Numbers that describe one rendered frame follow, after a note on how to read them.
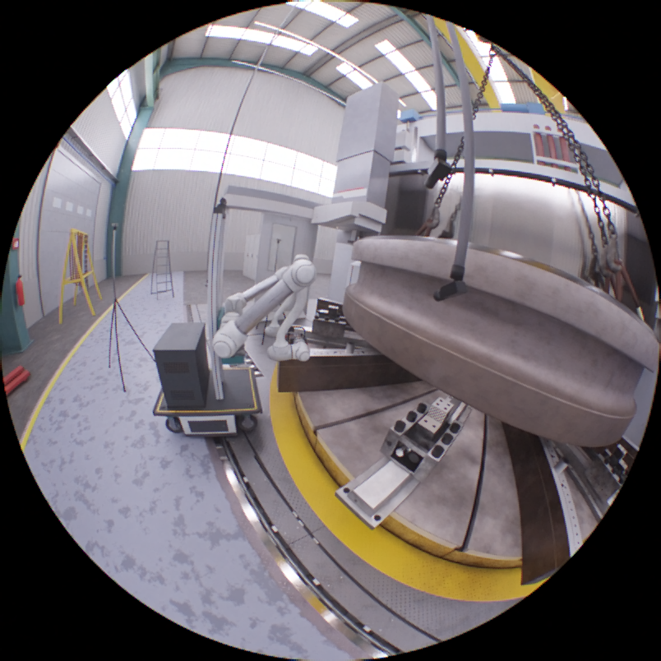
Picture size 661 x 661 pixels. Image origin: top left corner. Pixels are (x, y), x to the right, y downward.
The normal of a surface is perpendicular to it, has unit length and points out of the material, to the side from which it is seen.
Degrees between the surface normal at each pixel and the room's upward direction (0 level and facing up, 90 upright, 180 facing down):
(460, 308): 90
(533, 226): 90
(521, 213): 90
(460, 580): 0
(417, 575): 0
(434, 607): 0
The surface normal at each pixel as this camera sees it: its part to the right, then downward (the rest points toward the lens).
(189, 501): 0.15, -0.93
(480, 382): -0.72, 0.13
